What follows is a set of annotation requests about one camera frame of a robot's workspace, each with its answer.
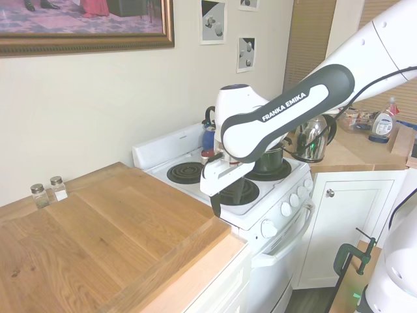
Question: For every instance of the glass pot lid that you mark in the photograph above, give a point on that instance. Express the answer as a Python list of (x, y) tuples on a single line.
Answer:
[(282, 143)]

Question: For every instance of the gold framed painting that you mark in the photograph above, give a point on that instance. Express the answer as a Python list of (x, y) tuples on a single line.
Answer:
[(81, 26)]

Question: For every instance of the light wooden block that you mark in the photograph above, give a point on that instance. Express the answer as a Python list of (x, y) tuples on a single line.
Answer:
[(402, 143)]

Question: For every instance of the glass pepper shaker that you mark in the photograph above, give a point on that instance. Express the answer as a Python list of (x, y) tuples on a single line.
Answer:
[(39, 197)]

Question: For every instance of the small red lidded jar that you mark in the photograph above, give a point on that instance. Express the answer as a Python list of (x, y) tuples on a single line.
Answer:
[(206, 156)]

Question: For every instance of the blue tape roll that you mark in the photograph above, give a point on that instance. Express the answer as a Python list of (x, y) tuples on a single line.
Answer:
[(378, 139)]

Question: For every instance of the metal cabinet door knob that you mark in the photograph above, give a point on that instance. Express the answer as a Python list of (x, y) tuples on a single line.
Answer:
[(330, 192)]

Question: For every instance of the clear plastic container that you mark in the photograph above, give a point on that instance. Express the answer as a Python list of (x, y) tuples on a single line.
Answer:
[(356, 122)]

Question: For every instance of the black coil burner under pot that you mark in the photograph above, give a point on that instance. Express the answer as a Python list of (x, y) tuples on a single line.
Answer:
[(283, 169)]

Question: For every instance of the white electric stove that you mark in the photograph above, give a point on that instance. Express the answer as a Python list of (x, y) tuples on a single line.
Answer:
[(247, 215)]

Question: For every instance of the white counter base cabinet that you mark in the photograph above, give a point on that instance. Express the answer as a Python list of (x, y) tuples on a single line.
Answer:
[(221, 287)]

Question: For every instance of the steel cooking pot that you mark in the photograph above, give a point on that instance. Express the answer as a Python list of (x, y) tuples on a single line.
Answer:
[(270, 161)]

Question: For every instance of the cropped grey paper print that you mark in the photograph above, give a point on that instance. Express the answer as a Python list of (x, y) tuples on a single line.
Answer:
[(248, 4)]

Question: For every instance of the white cabinet with door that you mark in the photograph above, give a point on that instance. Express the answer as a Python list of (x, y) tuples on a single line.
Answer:
[(352, 228)]

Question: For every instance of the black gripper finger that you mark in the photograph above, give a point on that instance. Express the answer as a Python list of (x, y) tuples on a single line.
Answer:
[(240, 190)]

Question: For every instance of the blue kettle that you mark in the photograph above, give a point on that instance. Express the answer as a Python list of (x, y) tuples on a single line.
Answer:
[(208, 137)]

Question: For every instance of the large black coil burner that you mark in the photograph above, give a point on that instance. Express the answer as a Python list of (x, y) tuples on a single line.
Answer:
[(251, 192)]

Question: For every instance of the glass salt shaker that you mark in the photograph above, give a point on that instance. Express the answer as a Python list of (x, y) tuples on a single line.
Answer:
[(58, 190)]

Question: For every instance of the clear dish soap bottle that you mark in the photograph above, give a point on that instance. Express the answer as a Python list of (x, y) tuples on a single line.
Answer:
[(384, 120)]

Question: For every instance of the white stove knob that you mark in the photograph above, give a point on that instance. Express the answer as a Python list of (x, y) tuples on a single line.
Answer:
[(301, 191), (286, 208), (294, 199), (268, 229), (308, 184)]

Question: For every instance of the small black coil burner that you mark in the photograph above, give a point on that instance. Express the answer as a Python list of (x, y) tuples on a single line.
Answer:
[(184, 171)]

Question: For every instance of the green metal clamp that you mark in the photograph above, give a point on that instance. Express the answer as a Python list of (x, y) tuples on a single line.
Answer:
[(342, 257)]

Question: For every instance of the large wooden cutting board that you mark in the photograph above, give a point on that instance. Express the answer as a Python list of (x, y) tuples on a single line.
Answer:
[(97, 234)]

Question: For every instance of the small grey paper print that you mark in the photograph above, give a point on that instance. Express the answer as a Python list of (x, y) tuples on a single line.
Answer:
[(246, 54)]

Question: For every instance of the brown wooden blind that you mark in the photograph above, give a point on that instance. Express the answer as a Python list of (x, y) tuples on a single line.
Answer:
[(309, 39)]

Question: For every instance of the stainless steel kettle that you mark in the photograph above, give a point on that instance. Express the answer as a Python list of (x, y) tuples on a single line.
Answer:
[(312, 140)]

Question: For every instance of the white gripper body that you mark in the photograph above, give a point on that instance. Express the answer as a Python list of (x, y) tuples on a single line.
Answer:
[(218, 176)]

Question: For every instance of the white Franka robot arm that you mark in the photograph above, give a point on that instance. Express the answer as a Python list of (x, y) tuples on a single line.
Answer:
[(293, 107)]

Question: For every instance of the large grey paper print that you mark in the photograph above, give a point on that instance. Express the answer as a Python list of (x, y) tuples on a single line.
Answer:
[(213, 23)]

